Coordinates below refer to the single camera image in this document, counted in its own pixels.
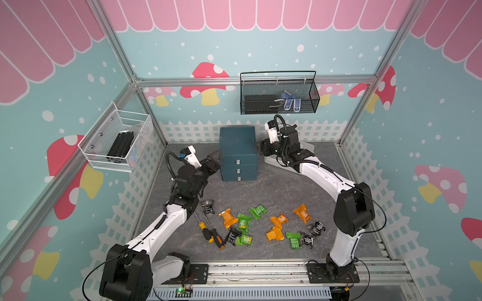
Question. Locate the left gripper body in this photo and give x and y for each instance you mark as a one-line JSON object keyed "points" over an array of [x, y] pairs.
{"points": [[208, 169]]}

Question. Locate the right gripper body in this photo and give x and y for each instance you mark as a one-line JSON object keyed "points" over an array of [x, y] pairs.
{"points": [[268, 150]]}

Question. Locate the teal three-drawer cabinet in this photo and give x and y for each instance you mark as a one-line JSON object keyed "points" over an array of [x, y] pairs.
{"points": [[238, 153]]}

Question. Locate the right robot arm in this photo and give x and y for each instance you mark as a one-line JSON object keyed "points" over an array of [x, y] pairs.
{"points": [[354, 209]]}

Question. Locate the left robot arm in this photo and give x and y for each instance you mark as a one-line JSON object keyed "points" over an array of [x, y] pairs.
{"points": [[130, 271]]}

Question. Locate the white plastic lidded box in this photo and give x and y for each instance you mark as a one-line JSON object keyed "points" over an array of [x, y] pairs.
{"points": [[277, 162]]}

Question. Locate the blue white item in basket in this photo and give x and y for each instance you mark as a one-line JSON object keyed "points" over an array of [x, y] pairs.
{"points": [[289, 102]]}

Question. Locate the orange cookie packet far left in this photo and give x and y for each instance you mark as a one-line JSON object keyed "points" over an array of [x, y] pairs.
{"points": [[228, 218]]}

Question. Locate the orange cookie packet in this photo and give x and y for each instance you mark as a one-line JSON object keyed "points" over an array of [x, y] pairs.
{"points": [[302, 212], [278, 221], [275, 234], [228, 218]]}

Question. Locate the green cookie packet upper middle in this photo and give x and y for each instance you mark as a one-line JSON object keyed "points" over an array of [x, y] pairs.
{"points": [[257, 211]]}

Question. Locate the green cookie packet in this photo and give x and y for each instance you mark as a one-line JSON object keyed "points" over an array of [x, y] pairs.
{"points": [[294, 239], [257, 211], [243, 240], [243, 222]]}

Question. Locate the green cookie packet left middle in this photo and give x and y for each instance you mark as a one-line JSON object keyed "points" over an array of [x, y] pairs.
{"points": [[243, 222]]}

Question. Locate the orange cookie packet right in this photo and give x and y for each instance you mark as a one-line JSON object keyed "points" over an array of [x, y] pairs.
{"points": [[302, 212]]}

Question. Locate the green cookie packet lower left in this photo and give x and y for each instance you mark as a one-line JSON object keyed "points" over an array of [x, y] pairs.
{"points": [[243, 240]]}

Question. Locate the orange cookie packet lower centre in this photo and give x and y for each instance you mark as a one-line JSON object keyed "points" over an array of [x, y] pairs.
{"points": [[275, 234]]}

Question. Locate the black box in white basket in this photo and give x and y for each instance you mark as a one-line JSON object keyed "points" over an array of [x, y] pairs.
{"points": [[120, 148]]}

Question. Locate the green cookie packet right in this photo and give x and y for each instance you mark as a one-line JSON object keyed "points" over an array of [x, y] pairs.
{"points": [[294, 239]]}

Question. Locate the small green circuit board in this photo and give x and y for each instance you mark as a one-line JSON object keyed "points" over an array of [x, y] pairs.
{"points": [[183, 292]]}

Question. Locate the black wire wall basket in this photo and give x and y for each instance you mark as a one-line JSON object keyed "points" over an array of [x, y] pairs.
{"points": [[299, 83]]}

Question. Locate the yellow handled screwdriver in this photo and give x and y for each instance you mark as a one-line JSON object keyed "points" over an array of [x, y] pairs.
{"points": [[206, 232]]}

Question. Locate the orange handled screwdriver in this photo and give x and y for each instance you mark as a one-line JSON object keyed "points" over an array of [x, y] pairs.
{"points": [[217, 239]]}

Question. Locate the white wire wall basket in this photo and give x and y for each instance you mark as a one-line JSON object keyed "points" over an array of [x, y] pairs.
{"points": [[96, 144]]}

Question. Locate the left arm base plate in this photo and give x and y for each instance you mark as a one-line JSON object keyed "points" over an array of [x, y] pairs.
{"points": [[197, 274]]}

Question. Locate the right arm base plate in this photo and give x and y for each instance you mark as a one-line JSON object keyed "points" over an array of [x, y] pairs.
{"points": [[320, 272]]}

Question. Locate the white slotted cable duct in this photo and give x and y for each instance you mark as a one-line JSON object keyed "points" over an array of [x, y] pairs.
{"points": [[246, 293]]}

